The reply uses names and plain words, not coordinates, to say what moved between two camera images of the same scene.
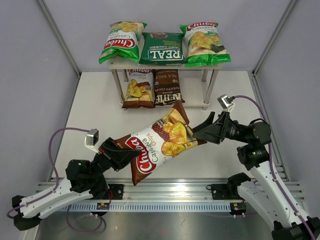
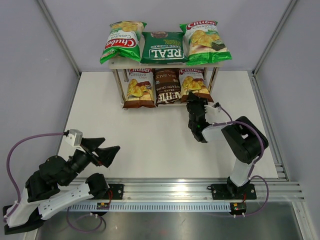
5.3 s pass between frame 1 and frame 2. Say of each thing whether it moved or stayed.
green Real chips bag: stayed
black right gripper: moved
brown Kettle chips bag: stayed
